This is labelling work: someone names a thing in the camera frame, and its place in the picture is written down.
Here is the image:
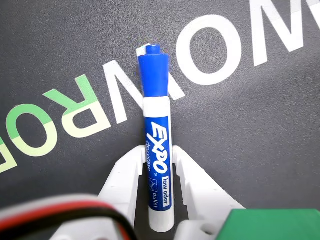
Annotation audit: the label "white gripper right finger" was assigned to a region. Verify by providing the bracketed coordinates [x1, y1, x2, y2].
[173, 145, 247, 223]

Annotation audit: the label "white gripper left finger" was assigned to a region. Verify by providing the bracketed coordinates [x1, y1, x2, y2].
[97, 145, 146, 228]

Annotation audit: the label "blue dry erase marker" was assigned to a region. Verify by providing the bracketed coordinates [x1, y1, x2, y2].
[137, 43, 175, 231]

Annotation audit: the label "dark grey WOWROBO mat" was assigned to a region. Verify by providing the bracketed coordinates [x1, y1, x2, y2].
[0, 0, 320, 240]

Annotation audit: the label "camera board on green mount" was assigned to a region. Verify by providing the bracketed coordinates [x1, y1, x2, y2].
[218, 209, 320, 240]

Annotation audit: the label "red black servo wires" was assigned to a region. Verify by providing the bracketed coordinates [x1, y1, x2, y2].
[0, 194, 139, 240]

